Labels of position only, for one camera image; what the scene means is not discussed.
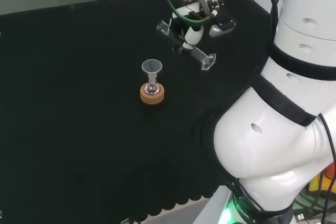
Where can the clear plastic funnel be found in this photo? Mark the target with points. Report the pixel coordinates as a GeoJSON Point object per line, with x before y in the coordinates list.
{"type": "Point", "coordinates": [152, 67]}

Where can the clear glass graduated cylinder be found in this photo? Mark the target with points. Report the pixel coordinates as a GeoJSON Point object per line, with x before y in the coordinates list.
{"type": "Point", "coordinates": [197, 53]}

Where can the clear round-bottom glass flask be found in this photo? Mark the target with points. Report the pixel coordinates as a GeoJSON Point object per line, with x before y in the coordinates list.
{"type": "Point", "coordinates": [152, 89]}

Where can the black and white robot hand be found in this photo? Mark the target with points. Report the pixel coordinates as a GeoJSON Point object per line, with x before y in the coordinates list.
{"type": "Point", "coordinates": [223, 22]}

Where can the yellow stop button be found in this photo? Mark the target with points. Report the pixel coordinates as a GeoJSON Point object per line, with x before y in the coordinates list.
{"type": "Point", "coordinates": [326, 179]}

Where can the black bench cloth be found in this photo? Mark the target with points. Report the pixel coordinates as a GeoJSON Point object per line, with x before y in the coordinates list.
{"type": "Point", "coordinates": [78, 103]}

